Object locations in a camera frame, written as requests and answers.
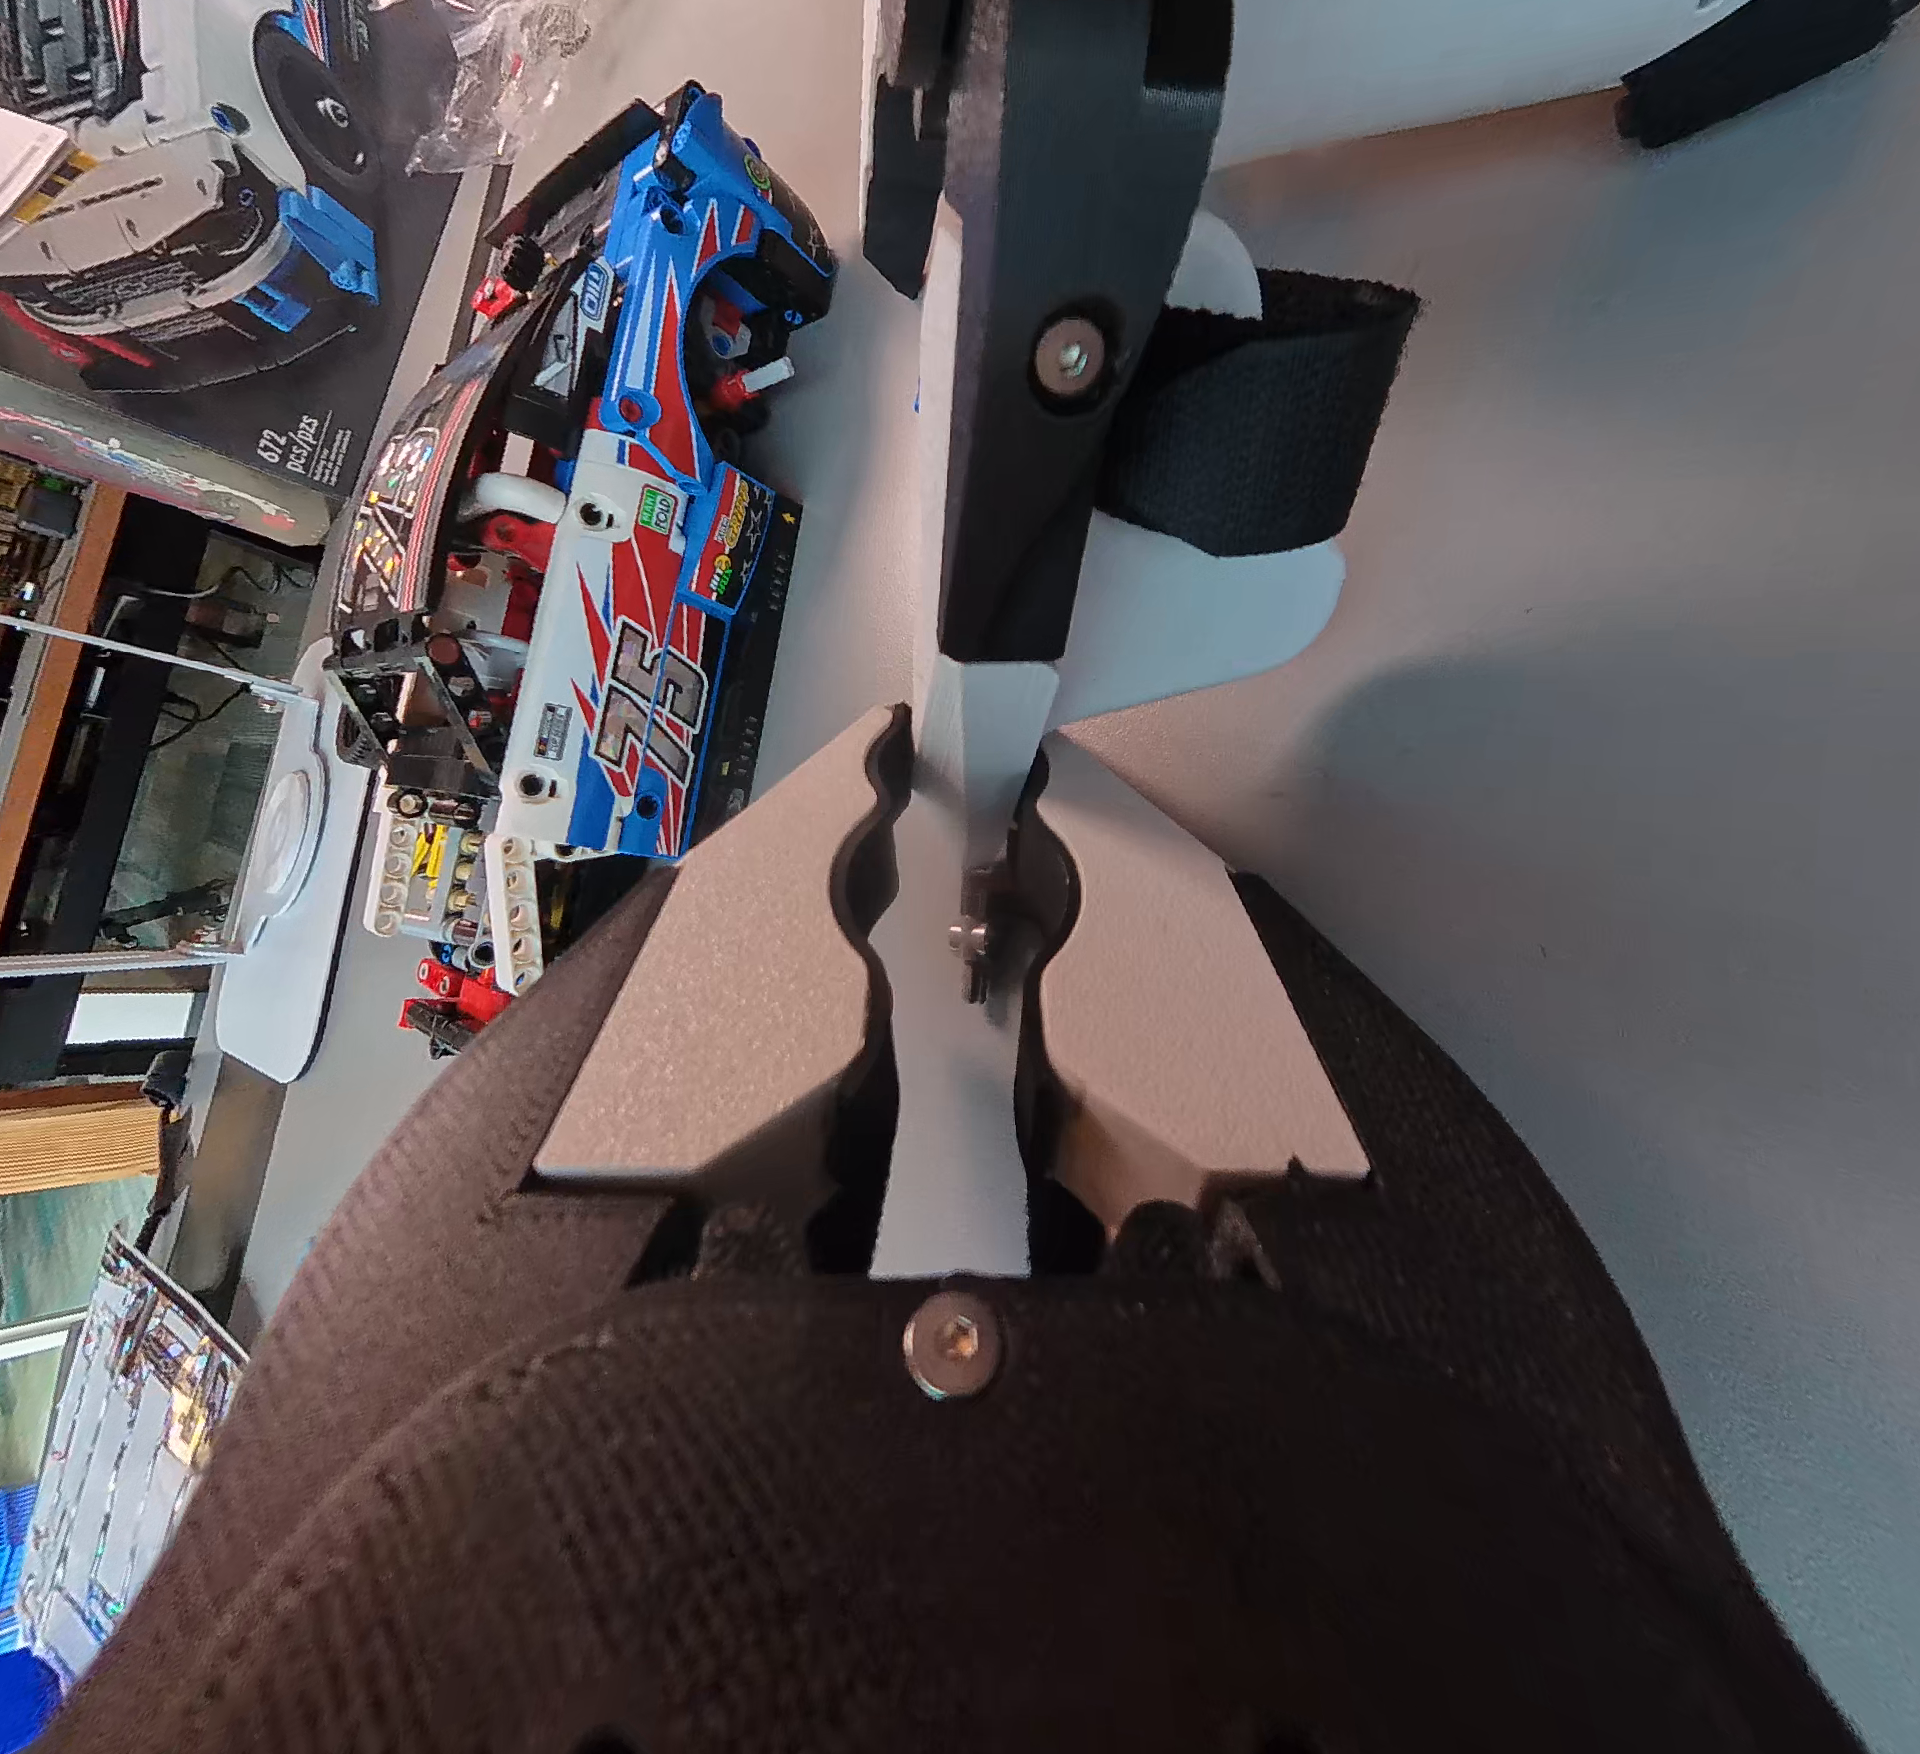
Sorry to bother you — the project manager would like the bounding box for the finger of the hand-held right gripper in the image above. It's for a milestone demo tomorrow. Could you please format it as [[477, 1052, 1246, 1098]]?
[[907, 280, 1065, 890]]

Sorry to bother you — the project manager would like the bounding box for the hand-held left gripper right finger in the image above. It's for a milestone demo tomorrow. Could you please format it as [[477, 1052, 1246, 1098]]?
[[1008, 743, 1373, 1224]]

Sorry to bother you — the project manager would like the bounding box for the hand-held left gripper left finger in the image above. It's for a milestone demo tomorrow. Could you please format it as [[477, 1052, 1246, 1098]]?
[[533, 703, 917, 1193]]

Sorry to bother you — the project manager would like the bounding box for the toy race car model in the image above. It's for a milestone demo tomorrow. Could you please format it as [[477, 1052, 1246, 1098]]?
[[326, 81, 841, 1054]]

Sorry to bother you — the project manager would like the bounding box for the grey desk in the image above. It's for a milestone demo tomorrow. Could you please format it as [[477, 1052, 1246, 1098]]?
[[196, 0, 1920, 1754]]

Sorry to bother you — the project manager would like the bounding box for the white monitor stand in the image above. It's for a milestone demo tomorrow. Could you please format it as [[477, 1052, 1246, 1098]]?
[[0, 616, 377, 1080]]

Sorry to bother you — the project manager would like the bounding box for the holographic sticker sheet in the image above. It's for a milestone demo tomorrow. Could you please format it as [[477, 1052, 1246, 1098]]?
[[22, 1229, 249, 1688]]

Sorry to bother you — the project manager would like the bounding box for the black product box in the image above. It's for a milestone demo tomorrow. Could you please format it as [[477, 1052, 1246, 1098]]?
[[0, 0, 497, 541]]

